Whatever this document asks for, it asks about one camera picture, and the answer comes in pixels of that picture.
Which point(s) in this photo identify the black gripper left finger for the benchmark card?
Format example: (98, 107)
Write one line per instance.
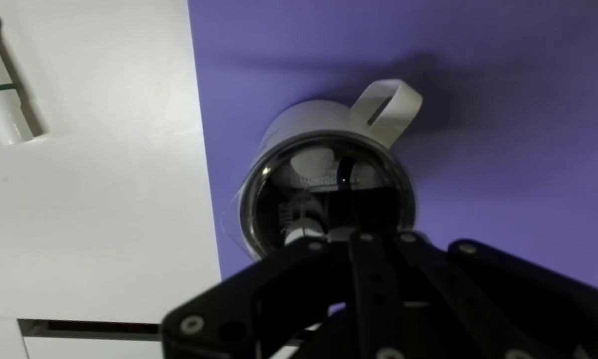
(258, 310)

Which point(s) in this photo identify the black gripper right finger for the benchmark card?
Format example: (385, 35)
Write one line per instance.
(469, 302)

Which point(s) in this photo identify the white cup-shaped strainer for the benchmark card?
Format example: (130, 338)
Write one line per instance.
(326, 167)

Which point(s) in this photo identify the purple square mat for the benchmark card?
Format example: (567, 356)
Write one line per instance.
(505, 149)

